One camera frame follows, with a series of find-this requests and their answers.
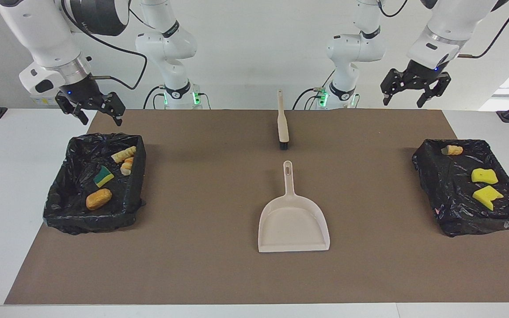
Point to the white box with yellow labels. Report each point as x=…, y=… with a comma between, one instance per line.
x=42, y=100

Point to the notched yellow sponge piece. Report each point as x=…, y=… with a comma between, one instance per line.
x=486, y=196

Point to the pale ridged bread piece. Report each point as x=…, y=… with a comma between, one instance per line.
x=123, y=154

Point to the beige brush with black bristles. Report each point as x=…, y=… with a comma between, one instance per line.
x=282, y=126

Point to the bin lined with black bag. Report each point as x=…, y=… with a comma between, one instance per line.
x=69, y=194
x=457, y=194

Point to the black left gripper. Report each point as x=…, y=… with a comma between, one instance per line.
x=424, y=73

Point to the yellow sponge piece green backing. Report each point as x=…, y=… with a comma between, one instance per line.
x=103, y=176

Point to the brown oval bread roll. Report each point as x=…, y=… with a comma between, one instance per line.
x=99, y=198

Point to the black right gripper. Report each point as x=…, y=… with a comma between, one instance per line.
x=84, y=92

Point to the striped bread slice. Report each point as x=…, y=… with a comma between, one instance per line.
x=453, y=150

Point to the brown table mat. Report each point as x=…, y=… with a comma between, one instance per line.
x=369, y=265

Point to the orange striped croissant piece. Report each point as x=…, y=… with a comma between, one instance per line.
x=127, y=168

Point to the yellow sponge piece with dot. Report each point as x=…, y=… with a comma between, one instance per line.
x=484, y=176

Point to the beige plastic dustpan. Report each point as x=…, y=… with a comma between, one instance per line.
x=293, y=225

